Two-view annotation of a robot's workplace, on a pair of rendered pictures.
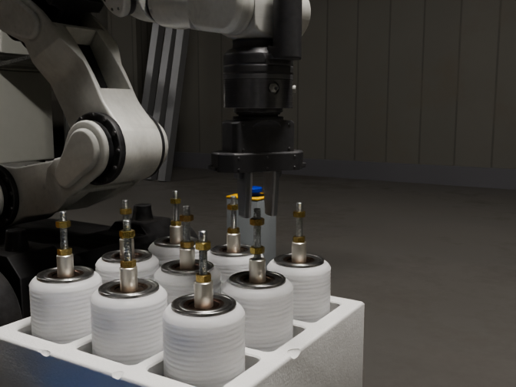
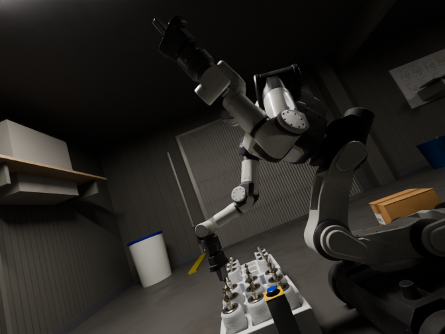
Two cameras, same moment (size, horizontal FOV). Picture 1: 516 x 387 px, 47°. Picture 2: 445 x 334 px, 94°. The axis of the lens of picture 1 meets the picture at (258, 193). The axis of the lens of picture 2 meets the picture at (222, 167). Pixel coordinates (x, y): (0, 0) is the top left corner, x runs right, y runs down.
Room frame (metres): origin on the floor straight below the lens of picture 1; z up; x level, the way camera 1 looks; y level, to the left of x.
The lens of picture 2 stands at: (1.80, -0.44, 0.65)
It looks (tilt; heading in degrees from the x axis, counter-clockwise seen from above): 11 degrees up; 147
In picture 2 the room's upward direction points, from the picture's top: 22 degrees counter-clockwise
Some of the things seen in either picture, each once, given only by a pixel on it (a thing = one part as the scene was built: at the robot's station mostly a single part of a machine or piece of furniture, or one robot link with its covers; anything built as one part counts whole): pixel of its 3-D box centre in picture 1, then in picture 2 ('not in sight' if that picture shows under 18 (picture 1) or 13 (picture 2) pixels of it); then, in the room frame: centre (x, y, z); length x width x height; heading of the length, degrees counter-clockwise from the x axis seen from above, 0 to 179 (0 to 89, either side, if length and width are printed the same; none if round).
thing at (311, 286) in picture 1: (298, 319); (238, 331); (0.86, -0.06, 0.16); 0.10 x 0.10 x 0.18
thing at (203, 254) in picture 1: (203, 262); not in sight; (0.66, 0.06, 0.30); 0.01 x 0.01 x 0.08
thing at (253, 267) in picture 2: not in sight; (255, 281); (0.35, 0.39, 0.09); 0.39 x 0.39 x 0.18; 58
